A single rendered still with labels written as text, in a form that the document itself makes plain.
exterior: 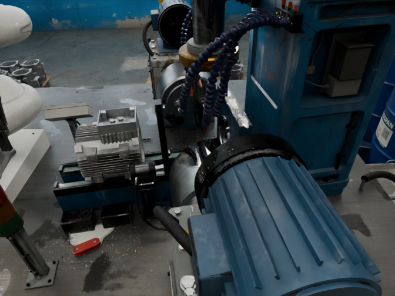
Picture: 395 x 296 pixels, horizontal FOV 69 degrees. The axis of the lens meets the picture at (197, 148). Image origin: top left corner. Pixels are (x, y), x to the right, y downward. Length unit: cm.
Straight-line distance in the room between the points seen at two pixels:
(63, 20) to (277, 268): 694
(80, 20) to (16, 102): 568
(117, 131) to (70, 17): 616
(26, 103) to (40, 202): 41
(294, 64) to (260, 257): 57
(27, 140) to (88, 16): 556
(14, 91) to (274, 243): 122
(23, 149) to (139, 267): 77
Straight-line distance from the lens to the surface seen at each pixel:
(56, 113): 126
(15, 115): 135
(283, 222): 35
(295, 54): 80
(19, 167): 137
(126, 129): 94
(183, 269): 53
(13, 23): 109
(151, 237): 102
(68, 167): 120
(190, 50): 87
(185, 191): 69
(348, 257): 35
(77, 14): 696
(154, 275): 95
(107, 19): 680
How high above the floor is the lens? 162
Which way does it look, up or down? 37 degrees down
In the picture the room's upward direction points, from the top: 3 degrees counter-clockwise
